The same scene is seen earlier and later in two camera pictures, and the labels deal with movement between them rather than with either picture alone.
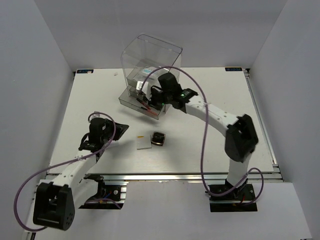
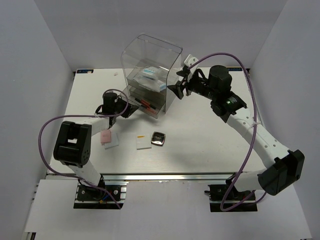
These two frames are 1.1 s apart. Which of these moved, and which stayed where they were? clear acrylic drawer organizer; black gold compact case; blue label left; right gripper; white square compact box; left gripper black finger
Moved: right gripper; left gripper black finger
Stayed: blue label left; white square compact box; clear acrylic drawer organizer; black gold compact case
